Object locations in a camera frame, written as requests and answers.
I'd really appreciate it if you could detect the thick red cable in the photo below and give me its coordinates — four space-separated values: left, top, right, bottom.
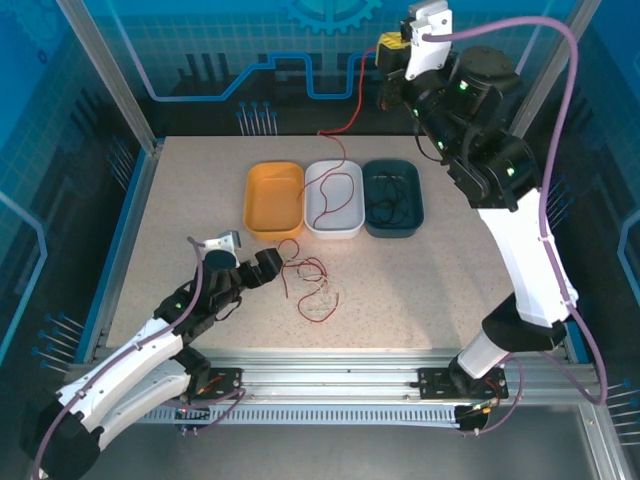
298 46 380 229

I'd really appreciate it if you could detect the white cable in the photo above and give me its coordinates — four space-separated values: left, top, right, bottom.
307 282 349 321
294 262 326 284

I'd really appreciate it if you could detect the thin red cable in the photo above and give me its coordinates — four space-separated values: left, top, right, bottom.
278 238 342 324

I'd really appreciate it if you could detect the orange plastic bin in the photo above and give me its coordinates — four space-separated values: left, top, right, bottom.
243 160 305 243

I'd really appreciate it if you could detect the white plastic bin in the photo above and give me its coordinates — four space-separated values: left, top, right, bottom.
303 158 365 240

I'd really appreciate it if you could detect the blue table edge trim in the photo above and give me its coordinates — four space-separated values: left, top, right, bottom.
74 148 152 364
504 142 591 364

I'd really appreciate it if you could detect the dark green plastic bin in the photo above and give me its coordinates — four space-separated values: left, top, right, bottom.
362 158 426 239

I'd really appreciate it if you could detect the aluminium enclosure post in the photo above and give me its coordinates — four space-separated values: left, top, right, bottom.
54 0 166 156
502 0 604 156

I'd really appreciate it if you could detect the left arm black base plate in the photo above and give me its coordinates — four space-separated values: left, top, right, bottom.
172 367 245 401

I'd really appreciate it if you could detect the aluminium front rail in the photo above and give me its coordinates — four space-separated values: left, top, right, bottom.
64 347 596 409

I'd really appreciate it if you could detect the slotted grey cable duct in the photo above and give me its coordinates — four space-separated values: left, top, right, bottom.
134 403 464 427

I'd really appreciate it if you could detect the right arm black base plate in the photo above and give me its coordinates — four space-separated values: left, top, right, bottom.
417 367 510 401

